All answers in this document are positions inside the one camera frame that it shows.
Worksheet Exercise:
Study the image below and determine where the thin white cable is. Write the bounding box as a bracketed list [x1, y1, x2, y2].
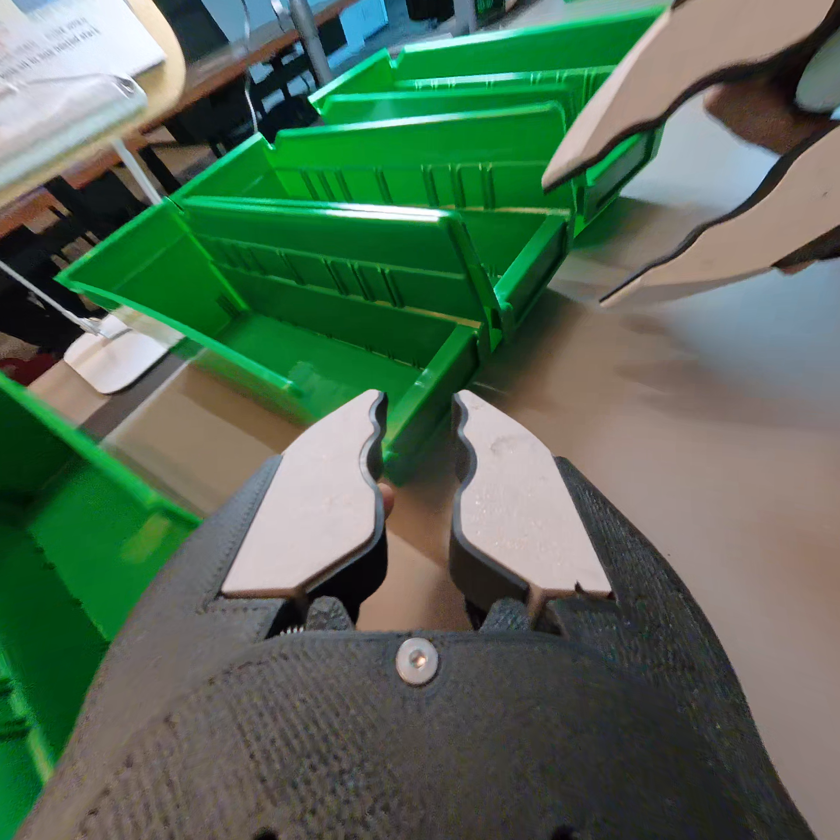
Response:
[236, 0, 262, 145]

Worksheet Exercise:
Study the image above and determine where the instruction sheet on board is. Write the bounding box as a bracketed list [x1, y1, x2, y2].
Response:
[0, 0, 189, 142]

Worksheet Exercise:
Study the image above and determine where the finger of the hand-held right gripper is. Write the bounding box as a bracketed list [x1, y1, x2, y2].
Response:
[541, 0, 840, 196]
[599, 126, 840, 311]

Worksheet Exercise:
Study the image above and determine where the green plastic bin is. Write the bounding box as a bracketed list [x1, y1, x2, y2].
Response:
[167, 101, 577, 342]
[56, 196, 573, 483]
[0, 371, 204, 840]
[308, 5, 667, 237]

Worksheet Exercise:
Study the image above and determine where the red tool bag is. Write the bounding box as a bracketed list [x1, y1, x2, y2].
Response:
[0, 354, 60, 388]

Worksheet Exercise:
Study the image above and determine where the grey desk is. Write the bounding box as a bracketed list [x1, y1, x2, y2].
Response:
[26, 0, 840, 840]

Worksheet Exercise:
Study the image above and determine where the printed instruction sheet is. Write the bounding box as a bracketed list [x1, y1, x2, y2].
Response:
[0, 0, 168, 99]

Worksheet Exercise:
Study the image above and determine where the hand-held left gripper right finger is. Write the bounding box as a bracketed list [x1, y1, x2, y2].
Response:
[448, 390, 614, 624]

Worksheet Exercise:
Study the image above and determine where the dark grey cable flap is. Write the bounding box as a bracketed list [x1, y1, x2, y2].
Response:
[77, 354, 198, 439]

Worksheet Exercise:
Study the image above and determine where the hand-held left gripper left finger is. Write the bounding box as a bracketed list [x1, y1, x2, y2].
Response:
[220, 389, 389, 624]

